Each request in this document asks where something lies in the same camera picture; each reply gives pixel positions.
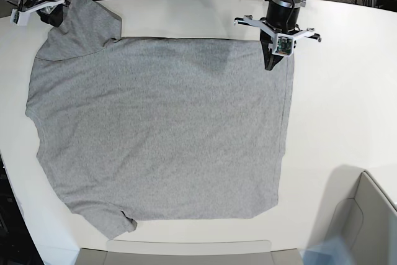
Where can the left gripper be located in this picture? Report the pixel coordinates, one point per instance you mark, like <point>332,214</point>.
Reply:
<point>281,18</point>

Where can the grey T-shirt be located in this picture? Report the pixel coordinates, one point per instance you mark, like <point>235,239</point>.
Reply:
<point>139,129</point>

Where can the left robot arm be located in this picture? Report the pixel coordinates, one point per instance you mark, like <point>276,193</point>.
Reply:
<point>279,30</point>

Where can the grey bin at right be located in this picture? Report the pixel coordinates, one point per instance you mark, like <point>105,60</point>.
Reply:
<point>363,227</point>

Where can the grey tray at bottom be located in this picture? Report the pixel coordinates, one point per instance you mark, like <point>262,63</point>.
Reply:
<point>238,252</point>

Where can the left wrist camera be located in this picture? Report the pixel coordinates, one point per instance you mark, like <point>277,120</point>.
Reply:
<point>283,45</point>

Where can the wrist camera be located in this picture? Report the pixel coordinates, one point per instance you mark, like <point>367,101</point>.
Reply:
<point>19,18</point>
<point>283,45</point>

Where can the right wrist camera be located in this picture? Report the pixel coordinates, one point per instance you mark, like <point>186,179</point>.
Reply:
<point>19,18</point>

